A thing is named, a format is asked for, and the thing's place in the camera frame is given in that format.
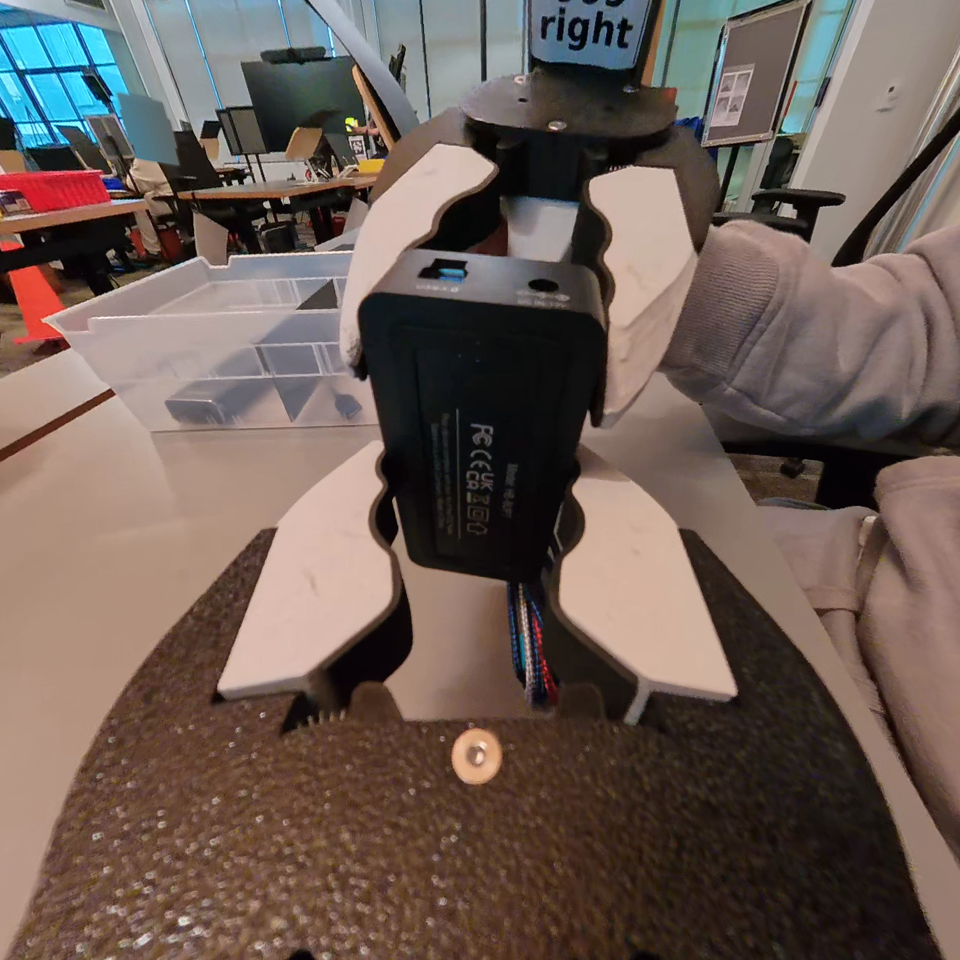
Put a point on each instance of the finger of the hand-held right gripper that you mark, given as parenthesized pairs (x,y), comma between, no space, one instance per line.
(405,202)
(645,262)

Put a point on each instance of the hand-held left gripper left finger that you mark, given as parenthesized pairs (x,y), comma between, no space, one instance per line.
(322,570)

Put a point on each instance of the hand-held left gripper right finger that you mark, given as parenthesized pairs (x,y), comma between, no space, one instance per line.
(637,577)

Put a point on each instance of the black USB hub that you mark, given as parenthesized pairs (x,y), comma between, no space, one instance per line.
(480,390)

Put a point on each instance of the white desk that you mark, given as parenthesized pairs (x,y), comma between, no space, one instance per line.
(112,525)

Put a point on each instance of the wooden document stand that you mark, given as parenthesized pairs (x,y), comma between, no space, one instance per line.
(375,105)

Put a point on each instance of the large black monitor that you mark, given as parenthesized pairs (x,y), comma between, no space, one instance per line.
(300,105)

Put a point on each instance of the dark document board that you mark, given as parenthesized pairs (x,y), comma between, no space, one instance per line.
(367,60)

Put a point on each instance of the black armrest office chair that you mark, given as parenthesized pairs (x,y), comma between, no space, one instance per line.
(799,201)

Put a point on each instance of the grey notice board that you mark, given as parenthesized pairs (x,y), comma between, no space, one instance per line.
(757,75)

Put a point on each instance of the white folded card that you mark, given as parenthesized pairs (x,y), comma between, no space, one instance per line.
(210,240)

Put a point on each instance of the dark grey adapter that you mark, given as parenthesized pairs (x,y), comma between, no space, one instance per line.
(196,403)

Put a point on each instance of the person's black office chair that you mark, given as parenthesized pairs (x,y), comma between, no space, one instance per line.
(847,487)

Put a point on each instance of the clear plastic bin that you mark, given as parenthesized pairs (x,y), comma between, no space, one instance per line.
(150,330)

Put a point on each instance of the red plastic bin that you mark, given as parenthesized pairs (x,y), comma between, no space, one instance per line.
(52,191)

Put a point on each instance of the orange traffic cone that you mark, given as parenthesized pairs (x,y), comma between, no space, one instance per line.
(37,300)

